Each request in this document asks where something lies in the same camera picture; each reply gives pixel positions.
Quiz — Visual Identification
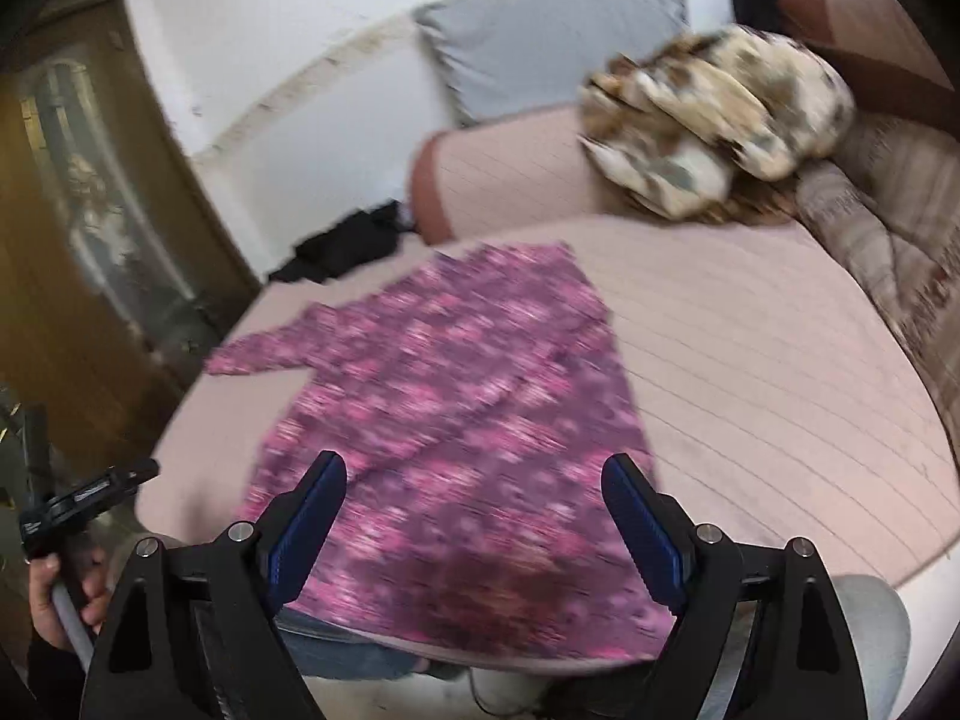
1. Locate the purple floral long-sleeve shirt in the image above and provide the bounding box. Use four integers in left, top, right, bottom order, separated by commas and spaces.
206, 244, 672, 661

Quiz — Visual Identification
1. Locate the black clothes pile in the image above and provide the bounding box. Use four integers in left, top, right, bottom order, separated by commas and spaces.
267, 200, 412, 283

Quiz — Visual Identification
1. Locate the person's left hand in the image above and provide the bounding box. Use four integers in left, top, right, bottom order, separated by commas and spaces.
28, 546, 112, 652

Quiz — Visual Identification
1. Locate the person's left jeans leg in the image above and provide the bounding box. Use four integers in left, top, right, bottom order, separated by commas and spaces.
275, 608, 466, 681

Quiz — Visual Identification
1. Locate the wooden glass-panel door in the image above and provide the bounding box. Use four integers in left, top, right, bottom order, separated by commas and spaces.
0, 0, 264, 662

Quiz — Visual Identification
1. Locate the striped floral quilt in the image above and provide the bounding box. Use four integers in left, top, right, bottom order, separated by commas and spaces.
796, 114, 960, 447

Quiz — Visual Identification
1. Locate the cream floral blanket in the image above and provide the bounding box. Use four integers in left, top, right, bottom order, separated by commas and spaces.
579, 25, 856, 226

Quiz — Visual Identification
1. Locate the pink cylindrical bolster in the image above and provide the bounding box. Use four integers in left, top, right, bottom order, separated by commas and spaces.
407, 106, 635, 245

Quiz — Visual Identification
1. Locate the pink padded headboard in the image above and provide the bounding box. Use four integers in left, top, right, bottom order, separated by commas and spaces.
776, 0, 958, 135

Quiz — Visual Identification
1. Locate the grey pillow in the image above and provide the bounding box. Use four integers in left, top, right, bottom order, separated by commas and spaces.
413, 0, 686, 127

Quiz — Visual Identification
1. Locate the black floor cable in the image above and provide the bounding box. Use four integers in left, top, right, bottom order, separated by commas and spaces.
465, 664, 550, 719

